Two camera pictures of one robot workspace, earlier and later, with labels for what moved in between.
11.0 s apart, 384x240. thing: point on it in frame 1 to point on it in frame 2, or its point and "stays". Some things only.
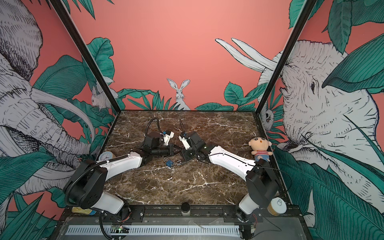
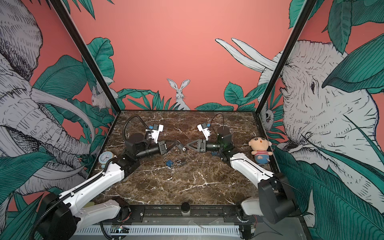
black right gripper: (185, 156) to (207, 146)
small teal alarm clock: (106, 155) stays
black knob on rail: (185, 209) stays
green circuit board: (119, 229) stays
